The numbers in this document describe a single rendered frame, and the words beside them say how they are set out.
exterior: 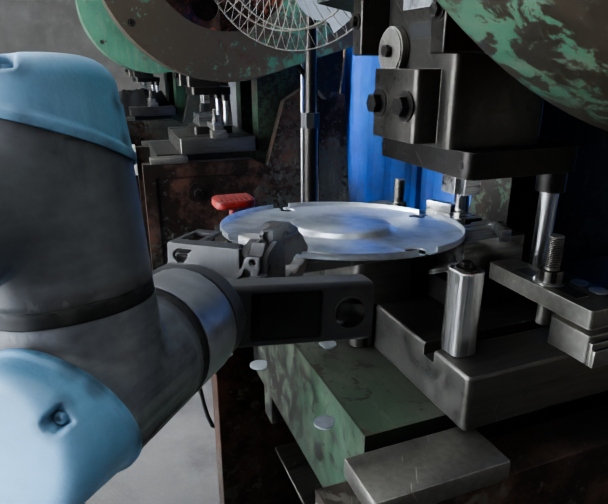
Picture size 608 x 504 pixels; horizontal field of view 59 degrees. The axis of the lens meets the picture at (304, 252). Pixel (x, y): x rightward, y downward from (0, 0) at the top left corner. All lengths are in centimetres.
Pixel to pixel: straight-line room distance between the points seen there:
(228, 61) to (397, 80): 133
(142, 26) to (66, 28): 530
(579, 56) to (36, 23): 700
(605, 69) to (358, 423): 38
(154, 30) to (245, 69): 31
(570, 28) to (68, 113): 22
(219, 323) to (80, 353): 10
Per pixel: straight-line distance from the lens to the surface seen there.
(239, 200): 93
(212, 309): 33
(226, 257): 41
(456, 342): 56
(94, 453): 24
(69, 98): 24
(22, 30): 720
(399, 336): 63
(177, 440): 161
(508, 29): 32
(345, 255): 51
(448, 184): 73
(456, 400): 56
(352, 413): 57
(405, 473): 52
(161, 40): 191
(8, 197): 23
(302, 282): 39
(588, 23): 29
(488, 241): 69
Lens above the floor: 98
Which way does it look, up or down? 19 degrees down
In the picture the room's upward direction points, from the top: straight up
